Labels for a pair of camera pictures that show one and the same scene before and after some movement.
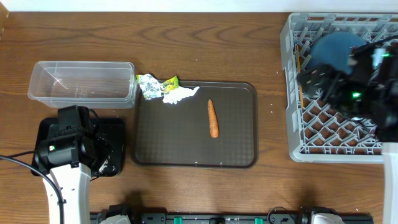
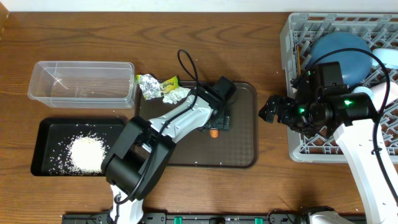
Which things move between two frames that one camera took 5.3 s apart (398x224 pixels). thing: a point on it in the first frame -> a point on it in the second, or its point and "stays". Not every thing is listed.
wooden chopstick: x=300 y=81 stays
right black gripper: x=336 y=78 -> x=286 y=103
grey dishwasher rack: x=318 y=130 stays
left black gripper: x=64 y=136 -> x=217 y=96
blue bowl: x=333 y=49 stays
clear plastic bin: x=97 y=84 stays
